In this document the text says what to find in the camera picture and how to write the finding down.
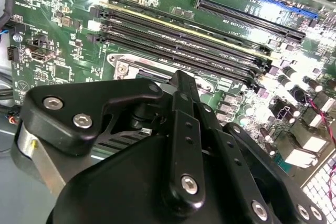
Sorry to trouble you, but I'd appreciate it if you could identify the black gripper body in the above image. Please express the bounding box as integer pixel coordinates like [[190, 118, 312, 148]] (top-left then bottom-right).
[[46, 100, 249, 224]]

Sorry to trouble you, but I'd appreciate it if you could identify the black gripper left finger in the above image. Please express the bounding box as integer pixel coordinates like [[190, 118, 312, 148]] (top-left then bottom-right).
[[10, 70, 207, 211]]

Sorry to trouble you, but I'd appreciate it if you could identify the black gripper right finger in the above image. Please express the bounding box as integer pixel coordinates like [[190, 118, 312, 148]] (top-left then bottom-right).
[[189, 76, 332, 224]]

